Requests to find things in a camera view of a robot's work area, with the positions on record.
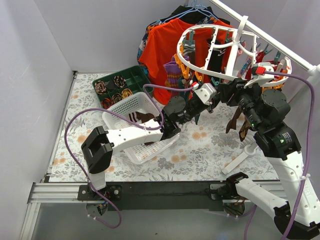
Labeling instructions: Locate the plain dark brown sock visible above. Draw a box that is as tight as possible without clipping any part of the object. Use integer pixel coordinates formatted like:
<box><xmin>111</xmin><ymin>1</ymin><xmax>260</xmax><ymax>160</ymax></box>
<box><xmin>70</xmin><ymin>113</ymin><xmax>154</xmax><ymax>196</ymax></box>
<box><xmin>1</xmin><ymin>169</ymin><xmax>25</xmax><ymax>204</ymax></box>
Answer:
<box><xmin>225</xmin><ymin>107</ymin><xmax>244</xmax><ymax>134</ymax></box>

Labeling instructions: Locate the white sock clip hanger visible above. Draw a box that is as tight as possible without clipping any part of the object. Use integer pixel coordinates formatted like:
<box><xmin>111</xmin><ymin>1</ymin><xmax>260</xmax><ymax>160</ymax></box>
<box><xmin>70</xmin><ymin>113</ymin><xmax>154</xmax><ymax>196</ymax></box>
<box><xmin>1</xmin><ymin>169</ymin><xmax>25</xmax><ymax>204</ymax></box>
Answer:
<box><xmin>174</xmin><ymin>15</ymin><xmax>292</xmax><ymax>88</ymax></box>

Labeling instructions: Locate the brown argyle sock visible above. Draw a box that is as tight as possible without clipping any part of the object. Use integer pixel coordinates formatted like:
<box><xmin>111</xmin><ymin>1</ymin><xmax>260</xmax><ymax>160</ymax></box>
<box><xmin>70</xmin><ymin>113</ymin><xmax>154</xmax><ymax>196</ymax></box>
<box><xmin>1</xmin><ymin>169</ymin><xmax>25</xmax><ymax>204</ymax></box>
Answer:
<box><xmin>238</xmin><ymin>119</ymin><xmax>251</xmax><ymax>142</ymax></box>

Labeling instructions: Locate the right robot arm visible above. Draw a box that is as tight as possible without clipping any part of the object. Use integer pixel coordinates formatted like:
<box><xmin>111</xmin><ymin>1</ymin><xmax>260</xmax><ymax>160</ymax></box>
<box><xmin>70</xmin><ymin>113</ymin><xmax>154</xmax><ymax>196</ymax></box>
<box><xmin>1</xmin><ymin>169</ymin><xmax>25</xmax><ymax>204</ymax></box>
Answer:
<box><xmin>213</xmin><ymin>78</ymin><xmax>320</xmax><ymax>240</ymax></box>

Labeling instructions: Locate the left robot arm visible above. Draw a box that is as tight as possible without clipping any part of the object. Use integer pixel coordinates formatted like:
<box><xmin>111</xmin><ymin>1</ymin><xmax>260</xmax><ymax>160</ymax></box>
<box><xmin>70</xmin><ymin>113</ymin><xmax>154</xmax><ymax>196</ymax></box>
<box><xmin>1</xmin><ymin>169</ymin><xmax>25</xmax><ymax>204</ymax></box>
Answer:
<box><xmin>81</xmin><ymin>83</ymin><xmax>218</xmax><ymax>200</ymax></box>

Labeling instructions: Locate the black striped sock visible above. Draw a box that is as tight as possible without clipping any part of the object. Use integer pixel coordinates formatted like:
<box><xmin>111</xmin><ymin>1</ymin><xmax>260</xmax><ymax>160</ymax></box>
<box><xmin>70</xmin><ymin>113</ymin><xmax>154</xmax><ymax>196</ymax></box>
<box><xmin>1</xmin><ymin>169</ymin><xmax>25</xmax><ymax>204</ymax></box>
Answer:
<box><xmin>207</xmin><ymin>48</ymin><xmax>226</xmax><ymax>72</ymax></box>

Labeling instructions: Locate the purple yellow sock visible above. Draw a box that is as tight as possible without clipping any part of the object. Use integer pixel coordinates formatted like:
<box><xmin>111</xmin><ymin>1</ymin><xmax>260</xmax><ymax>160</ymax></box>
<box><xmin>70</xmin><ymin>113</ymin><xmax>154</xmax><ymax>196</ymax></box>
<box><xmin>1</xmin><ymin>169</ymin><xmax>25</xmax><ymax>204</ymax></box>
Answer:
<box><xmin>163</xmin><ymin>60</ymin><xmax>184</xmax><ymax>89</ymax></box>

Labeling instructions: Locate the red sock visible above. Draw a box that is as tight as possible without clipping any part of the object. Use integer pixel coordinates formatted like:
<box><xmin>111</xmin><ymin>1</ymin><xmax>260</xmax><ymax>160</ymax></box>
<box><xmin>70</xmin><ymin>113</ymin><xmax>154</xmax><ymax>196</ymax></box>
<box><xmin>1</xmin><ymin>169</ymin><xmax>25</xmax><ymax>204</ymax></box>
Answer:
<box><xmin>246</xmin><ymin>53</ymin><xmax>263</xmax><ymax>80</ymax></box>

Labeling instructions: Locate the floral table mat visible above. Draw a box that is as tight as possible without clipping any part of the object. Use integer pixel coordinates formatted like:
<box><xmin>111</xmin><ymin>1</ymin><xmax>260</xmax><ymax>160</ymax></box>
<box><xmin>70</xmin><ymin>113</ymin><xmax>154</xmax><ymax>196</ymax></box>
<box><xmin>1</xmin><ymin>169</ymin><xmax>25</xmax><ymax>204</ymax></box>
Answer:
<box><xmin>48</xmin><ymin>72</ymin><xmax>281</xmax><ymax>182</ymax></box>

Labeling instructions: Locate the brown striped-cuff sock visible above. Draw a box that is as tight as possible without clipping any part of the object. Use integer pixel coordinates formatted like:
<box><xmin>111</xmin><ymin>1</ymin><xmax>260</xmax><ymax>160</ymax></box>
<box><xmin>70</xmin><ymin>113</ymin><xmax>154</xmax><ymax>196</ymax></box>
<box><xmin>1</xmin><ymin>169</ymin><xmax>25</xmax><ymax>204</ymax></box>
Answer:
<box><xmin>182</xmin><ymin>38</ymin><xmax>196</xmax><ymax>65</ymax></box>

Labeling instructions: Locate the white plastic basket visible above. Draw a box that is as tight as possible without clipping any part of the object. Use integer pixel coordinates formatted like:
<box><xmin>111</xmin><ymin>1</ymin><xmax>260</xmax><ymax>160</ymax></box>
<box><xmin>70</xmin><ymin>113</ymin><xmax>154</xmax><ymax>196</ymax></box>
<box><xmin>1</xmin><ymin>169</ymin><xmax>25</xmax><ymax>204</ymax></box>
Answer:
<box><xmin>102</xmin><ymin>92</ymin><xmax>180</xmax><ymax>165</ymax></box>

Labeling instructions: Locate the orange t-shirt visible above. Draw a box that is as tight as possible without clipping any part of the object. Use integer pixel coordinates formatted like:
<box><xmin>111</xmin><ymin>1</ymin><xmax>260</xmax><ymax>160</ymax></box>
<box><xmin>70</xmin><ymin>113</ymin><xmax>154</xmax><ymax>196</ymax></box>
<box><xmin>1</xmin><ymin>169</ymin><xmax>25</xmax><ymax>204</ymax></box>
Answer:
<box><xmin>140</xmin><ymin>18</ymin><xmax>231</xmax><ymax>105</ymax></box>

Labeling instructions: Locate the dark patterned shirt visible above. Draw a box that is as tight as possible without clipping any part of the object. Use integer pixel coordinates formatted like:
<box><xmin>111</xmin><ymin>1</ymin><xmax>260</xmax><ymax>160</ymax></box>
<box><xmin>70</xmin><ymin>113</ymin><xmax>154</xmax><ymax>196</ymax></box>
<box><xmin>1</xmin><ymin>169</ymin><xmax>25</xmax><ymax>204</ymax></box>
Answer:
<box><xmin>136</xmin><ymin>20</ymin><xmax>161</xmax><ymax>75</ymax></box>

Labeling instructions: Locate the green divided organizer tray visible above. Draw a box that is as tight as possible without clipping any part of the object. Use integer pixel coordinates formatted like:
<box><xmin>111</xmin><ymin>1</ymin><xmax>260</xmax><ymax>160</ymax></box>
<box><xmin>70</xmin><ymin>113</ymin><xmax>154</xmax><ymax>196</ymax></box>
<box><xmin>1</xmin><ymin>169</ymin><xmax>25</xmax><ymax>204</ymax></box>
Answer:
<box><xmin>92</xmin><ymin>65</ymin><xmax>150</xmax><ymax>109</ymax></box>

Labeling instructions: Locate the white clothes rack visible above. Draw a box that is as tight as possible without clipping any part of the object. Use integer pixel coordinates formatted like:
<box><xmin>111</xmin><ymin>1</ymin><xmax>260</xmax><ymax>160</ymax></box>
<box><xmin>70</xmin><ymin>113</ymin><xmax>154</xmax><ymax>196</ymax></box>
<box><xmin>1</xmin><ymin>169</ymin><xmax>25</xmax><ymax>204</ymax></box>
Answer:
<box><xmin>210</xmin><ymin>0</ymin><xmax>320</xmax><ymax>182</ymax></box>

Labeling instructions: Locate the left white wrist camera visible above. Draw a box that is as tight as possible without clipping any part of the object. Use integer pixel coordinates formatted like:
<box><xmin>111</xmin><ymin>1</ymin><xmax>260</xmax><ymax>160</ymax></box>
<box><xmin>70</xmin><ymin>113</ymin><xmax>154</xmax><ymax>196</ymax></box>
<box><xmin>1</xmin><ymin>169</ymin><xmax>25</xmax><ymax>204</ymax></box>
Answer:
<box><xmin>193</xmin><ymin>83</ymin><xmax>218</xmax><ymax>106</ymax></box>

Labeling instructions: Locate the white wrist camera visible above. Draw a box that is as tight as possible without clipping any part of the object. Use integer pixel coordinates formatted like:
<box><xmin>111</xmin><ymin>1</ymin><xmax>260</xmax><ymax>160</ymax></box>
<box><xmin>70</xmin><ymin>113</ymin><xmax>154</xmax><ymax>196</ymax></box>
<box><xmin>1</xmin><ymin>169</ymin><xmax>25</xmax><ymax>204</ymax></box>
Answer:
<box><xmin>193</xmin><ymin>83</ymin><xmax>218</xmax><ymax>106</ymax></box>
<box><xmin>244</xmin><ymin>62</ymin><xmax>275</xmax><ymax>88</ymax></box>

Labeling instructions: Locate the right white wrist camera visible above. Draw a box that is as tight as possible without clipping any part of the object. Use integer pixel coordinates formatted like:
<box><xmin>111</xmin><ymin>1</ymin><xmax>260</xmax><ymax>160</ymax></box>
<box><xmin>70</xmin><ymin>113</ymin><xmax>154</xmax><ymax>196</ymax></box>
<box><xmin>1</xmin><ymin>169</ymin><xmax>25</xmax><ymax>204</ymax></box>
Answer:
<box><xmin>244</xmin><ymin>62</ymin><xmax>275</xmax><ymax>88</ymax></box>

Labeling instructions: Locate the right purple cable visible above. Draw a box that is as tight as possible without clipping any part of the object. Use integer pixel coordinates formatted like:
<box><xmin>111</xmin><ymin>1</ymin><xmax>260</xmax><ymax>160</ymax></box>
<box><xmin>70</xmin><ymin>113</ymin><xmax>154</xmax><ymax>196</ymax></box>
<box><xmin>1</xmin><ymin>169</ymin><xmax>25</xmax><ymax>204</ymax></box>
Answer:
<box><xmin>239</xmin><ymin>69</ymin><xmax>320</xmax><ymax>240</ymax></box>

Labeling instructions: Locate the blue wire hanger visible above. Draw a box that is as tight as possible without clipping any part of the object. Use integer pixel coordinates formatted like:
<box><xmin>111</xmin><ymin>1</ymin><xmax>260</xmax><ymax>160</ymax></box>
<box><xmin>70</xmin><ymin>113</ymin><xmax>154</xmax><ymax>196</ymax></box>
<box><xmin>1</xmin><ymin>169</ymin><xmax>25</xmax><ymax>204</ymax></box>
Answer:
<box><xmin>157</xmin><ymin>5</ymin><xmax>219</xmax><ymax>25</ymax></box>

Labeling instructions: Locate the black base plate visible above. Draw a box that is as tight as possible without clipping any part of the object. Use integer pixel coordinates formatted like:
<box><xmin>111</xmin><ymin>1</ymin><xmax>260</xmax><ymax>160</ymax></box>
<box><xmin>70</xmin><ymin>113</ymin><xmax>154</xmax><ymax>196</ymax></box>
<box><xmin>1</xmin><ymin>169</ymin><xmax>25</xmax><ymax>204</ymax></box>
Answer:
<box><xmin>77</xmin><ymin>181</ymin><xmax>238</xmax><ymax>213</ymax></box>

